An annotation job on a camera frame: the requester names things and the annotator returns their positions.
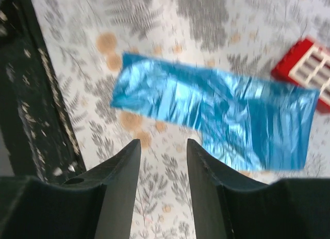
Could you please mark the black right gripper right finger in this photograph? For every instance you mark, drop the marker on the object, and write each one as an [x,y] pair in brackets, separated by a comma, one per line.
[228,204]

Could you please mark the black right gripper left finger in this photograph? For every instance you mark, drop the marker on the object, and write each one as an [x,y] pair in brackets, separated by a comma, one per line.
[96,204]

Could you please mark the blue plastic trash bag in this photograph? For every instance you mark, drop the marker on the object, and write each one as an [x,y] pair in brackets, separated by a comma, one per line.
[247,123]

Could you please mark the red white toy brick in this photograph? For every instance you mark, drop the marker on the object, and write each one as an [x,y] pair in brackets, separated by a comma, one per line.
[306,64]

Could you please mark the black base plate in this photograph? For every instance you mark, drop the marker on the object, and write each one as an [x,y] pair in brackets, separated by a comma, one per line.
[35,124]

